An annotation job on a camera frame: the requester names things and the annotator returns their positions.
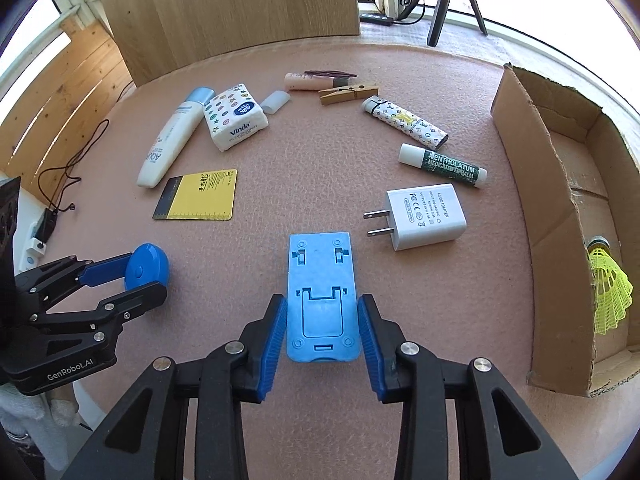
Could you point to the checkered bedsheet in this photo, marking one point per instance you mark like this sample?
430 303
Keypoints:
454 39

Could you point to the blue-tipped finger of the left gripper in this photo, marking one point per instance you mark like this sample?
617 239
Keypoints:
104 271

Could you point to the small pink cosmetic tube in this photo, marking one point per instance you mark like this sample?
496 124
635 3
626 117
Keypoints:
306 82

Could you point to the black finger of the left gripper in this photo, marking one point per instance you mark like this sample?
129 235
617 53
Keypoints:
122 307

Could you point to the black remote controller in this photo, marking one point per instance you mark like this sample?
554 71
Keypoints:
377 19

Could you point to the small white translucent cap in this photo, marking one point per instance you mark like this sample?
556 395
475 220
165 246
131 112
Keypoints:
276 100

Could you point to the wooden clothespin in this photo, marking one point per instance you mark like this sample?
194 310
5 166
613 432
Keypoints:
355 92

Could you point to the Vinda tissue pack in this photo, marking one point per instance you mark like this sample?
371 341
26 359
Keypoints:
233 116

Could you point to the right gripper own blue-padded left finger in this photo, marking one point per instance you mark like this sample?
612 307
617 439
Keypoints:
144 435

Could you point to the wooden board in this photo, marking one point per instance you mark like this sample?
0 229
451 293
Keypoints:
156 37

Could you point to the white USB wall charger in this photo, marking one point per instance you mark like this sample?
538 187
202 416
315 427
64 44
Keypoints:
420 216

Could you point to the blue round tape measure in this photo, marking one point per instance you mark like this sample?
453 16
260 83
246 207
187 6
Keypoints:
147 264

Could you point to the green Mentholatum lip balm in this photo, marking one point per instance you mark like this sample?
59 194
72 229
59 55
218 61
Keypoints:
442 165

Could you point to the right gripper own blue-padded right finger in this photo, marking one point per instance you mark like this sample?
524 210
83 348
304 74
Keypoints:
498 435

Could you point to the white patterned lighter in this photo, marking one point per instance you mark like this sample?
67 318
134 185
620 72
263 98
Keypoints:
411 124

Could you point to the cardboard box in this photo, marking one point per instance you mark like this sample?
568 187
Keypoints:
577 180

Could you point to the yellow shuttlecock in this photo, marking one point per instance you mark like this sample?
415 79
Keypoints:
612 288

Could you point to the white sunscreen bottle blue cap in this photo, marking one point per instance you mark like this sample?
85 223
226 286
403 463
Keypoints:
173 137

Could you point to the blue phone stand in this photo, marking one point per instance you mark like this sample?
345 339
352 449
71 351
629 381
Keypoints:
322 299

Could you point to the pink blanket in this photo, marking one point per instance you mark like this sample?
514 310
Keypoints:
377 270

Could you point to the yellow notepad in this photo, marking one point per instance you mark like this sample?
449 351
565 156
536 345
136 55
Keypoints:
202 196

